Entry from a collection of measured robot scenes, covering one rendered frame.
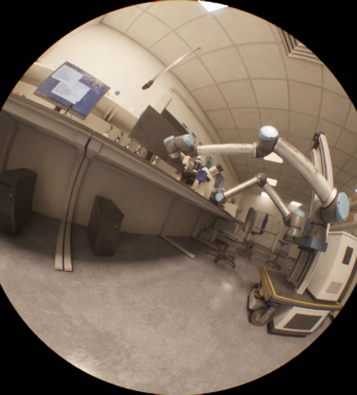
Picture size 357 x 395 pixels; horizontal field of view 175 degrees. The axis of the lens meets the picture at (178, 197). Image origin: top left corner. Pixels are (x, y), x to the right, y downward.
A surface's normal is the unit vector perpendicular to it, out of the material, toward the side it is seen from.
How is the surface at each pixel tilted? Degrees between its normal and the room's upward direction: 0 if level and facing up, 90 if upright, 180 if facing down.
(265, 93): 180
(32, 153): 90
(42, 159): 90
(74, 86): 86
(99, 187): 90
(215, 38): 180
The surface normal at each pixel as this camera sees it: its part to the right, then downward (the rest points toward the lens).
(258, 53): -0.37, 0.93
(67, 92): 0.79, 0.21
